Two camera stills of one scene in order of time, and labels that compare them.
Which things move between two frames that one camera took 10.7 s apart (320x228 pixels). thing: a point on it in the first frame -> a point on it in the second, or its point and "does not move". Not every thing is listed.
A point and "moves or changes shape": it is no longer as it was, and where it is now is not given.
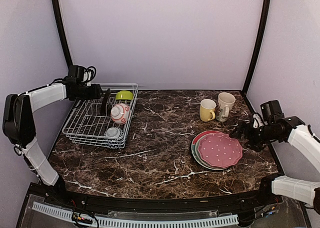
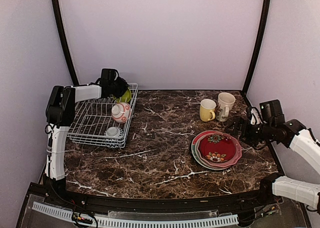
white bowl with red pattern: [120, 113] does not move
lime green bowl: [124, 95] moves or changes shape
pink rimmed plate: [219, 150] does not move
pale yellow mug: [207, 107] does not move
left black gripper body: [88, 95] -> [118, 89]
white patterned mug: [226, 102] does not move
